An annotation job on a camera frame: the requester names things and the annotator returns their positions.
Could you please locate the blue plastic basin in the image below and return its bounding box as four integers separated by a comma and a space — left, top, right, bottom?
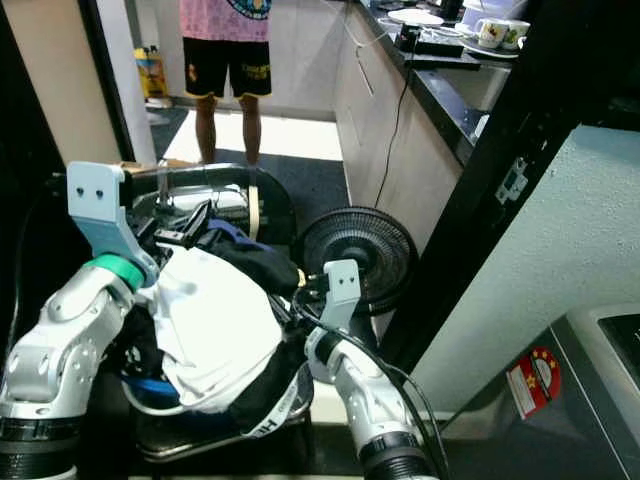
125, 375, 176, 406

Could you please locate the black door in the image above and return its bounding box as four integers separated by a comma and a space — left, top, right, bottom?
0, 0, 81, 401

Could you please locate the grey washing machine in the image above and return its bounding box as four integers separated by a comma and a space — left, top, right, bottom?
445, 305, 640, 480

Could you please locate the white plastic appliance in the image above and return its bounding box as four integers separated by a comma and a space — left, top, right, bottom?
160, 185, 248, 236

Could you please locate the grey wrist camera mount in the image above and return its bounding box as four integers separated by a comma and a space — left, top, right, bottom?
66, 160, 158, 288
322, 260, 361, 331

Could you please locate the person in pink shirt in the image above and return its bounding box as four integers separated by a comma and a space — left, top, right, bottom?
178, 0, 273, 166

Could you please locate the white plate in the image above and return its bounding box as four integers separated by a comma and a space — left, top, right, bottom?
388, 8, 444, 26

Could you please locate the white cord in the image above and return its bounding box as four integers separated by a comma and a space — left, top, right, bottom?
130, 390, 191, 416

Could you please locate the black door frame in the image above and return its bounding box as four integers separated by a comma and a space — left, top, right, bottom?
375, 0, 640, 371

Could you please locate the kitchen counter with beige cabinets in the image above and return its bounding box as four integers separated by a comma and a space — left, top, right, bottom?
265, 0, 501, 251

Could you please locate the steel sink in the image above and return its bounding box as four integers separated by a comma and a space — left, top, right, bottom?
445, 62, 511, 141

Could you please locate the black hanging power cable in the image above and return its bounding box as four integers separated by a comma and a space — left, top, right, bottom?
373, 60, 411, 208

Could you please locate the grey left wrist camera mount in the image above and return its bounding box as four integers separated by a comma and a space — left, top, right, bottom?
66, 160, 158, 288

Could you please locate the navy blue cloth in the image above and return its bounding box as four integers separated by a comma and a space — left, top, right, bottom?
210, 220, 261, 251

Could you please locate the metal door latch plate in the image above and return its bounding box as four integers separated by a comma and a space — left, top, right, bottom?
497, 157, 531, 204

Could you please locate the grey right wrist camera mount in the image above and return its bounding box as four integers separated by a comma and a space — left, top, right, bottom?
322, 260, 361, 331

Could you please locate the white lidded pot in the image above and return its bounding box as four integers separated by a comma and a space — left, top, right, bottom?
460, 0, 531, 26

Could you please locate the black electric fan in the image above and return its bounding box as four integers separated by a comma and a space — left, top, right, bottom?
298, 205, 419, 321

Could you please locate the yellow bottle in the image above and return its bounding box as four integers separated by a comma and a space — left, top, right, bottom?
135, 47, 169, 99

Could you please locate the white garment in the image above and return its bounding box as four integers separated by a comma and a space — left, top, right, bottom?
148, 245, 286, 416

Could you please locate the beige tape roll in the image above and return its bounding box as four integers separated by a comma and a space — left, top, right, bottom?
247, 185, 261, 236

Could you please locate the black power strip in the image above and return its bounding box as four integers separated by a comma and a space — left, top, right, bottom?
395, 28, 476, 61

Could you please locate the cardboard box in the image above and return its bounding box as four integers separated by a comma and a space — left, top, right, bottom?
117, 158, 166, 171

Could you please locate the red round sticker label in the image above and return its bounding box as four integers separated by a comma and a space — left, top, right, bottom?
505, 347, 561, 419

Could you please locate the white cup with printed pattern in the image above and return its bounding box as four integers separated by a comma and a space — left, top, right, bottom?
477, 18, 508, 48
503, 20, 531, 48

